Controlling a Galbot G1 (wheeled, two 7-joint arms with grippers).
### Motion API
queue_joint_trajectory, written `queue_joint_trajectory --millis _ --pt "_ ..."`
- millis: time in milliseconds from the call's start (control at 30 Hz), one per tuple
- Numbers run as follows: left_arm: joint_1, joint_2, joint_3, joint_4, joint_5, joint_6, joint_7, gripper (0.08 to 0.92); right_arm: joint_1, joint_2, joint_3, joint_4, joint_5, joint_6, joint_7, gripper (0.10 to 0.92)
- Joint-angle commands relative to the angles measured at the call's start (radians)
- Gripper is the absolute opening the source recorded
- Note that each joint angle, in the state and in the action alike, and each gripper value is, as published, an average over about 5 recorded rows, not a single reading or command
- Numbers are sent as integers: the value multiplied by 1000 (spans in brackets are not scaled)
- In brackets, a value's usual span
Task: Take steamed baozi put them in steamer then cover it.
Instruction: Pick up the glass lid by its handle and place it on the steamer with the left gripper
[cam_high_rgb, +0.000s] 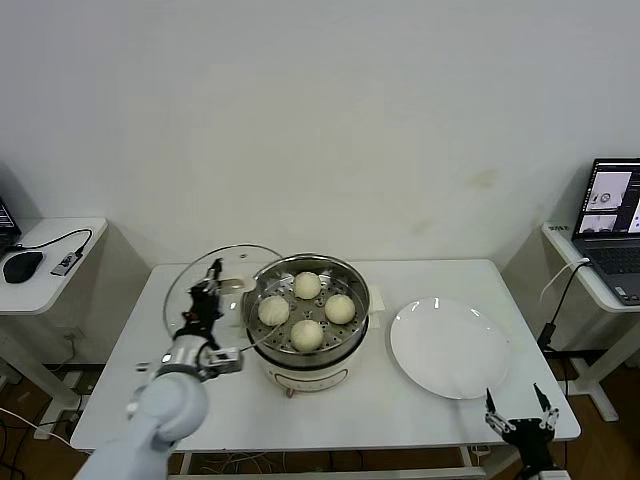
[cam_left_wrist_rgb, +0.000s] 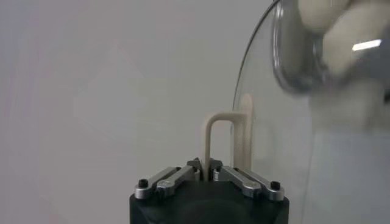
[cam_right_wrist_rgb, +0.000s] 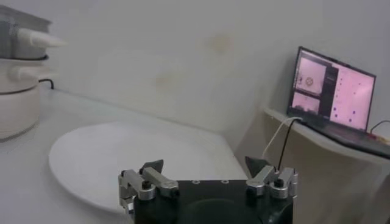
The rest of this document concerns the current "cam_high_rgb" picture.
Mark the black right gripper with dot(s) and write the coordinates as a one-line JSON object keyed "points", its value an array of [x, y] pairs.
{"points": [[530, 440]]}

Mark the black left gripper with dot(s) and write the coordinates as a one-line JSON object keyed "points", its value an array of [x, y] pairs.
{"points": [[202, 312]]}

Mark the round glass pot lid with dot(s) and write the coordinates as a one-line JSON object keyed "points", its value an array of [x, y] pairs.
{"points": [[235, 285]]}

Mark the white steamed baozi bun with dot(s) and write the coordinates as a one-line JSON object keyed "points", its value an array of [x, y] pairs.
{"points": [[274, 310], [307, 285], [306, 335], [340, 308]]}

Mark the perforated steel steamer basket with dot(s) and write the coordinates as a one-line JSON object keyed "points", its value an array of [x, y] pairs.
{"points": [[306, 312]]}

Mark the large white round plate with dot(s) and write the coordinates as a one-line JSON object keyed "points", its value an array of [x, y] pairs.
{"points": [[445, 350]]}

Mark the cream electric cooking pot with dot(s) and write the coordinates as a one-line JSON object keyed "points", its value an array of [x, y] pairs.
{"points": [[305, 377]]}

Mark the left robot arm grey sleeve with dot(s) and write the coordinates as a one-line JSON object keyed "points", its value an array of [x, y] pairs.
{"points": [[170, 415]]}

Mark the grey usb hub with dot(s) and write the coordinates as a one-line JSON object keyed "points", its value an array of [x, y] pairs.
{"points": [[66, 264]]}

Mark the white side table with mouse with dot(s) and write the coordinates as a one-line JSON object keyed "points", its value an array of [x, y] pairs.
{"points": [[60, 295]]}

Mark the white side table with sticker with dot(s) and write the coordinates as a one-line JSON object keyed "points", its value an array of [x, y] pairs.
{"points": [[560, 245]]}

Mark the grey open laptop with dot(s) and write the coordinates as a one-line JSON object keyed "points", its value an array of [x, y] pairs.
{"points": [[610, 260]]}

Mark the black computer mouse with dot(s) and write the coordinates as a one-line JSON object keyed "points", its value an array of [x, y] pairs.
{"points": [[22, 266]]}

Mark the black text sticker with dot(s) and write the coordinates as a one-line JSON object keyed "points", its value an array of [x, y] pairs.
{"points": [[559, 227]]}

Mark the black open laptop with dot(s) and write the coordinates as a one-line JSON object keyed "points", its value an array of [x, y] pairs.
{"points": [[7, 220]]}

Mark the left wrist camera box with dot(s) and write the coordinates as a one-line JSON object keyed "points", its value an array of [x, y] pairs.
{"points": [[225, 360]]}

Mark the white table frame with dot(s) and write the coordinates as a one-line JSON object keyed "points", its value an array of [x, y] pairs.
{"points": [[400, 473]]}

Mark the white wall socket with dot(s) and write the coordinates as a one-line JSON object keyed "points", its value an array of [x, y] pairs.
{"points": [[67, 332]]}

